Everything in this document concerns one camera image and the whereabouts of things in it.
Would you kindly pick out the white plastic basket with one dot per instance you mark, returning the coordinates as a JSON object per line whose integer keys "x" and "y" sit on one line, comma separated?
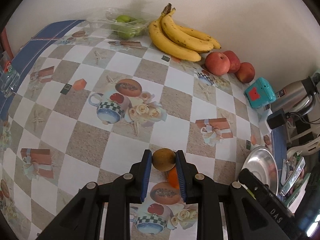
{"x": 304, "y": 150}

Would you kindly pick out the teal plastic box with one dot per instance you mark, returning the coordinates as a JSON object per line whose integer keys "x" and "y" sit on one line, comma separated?
{"x": 260, "y": 93}

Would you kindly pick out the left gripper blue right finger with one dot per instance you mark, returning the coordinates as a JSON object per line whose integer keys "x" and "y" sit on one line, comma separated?
{"x": 231, "y": 205}

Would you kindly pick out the glass mug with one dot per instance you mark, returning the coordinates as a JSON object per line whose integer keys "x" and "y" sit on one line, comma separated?
{"x": 9, "y": 76}

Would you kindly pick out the right red apple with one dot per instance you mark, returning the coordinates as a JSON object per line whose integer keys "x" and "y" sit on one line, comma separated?
{"x": 245, "y": 73}

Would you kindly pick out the patterned tablecloth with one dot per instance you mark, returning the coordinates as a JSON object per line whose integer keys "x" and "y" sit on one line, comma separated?
{"x": 86, "y": 110}

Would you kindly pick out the clear box of green fruit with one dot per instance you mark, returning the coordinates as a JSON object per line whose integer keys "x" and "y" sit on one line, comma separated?
{"x": 123, "y": 24}

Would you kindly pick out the large orange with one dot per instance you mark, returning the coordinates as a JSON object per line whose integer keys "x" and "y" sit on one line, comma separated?
{"x": 172, "y": 178}

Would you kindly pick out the smartphone on stand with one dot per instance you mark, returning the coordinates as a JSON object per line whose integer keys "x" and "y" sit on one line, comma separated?
{"x": 293, "y": 176}

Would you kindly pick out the middle red apple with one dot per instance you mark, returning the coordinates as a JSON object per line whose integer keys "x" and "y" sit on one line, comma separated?
{"x": 234, "y": 61}

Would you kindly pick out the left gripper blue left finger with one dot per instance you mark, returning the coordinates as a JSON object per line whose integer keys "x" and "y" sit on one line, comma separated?
{"x": 81, "y": 218}

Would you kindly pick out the black power adapter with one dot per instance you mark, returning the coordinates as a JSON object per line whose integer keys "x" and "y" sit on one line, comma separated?
{"x": 276, "y": 119}

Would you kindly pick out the steel thermos jug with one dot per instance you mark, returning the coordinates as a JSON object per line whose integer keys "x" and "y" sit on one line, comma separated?
{"x": 298, "y": 97}

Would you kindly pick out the pale red apple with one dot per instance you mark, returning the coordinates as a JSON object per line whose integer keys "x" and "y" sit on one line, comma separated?
{"x": 217, "y": 63}

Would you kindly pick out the large steel bowl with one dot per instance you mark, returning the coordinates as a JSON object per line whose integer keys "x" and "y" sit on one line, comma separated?
{"x": 262, "y": 164}

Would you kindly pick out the yellow banana bunch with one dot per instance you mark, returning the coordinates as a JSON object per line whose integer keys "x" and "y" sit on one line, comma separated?
{"x": 178, "y": 41}

